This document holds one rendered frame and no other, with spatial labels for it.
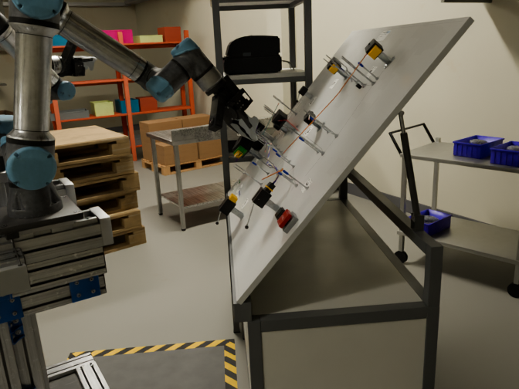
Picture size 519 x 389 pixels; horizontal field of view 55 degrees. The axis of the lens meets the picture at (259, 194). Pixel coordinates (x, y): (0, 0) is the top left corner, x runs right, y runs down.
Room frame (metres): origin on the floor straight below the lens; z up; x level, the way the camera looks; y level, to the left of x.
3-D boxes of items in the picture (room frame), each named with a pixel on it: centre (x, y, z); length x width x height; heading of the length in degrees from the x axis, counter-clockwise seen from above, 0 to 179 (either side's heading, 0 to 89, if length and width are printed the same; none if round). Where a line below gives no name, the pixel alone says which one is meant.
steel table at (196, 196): (4.98, 0.16, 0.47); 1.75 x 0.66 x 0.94; 121
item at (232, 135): (2.80, 0.02, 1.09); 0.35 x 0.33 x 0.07; 4
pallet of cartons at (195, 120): (7.00, 1.02, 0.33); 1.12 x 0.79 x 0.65; 121
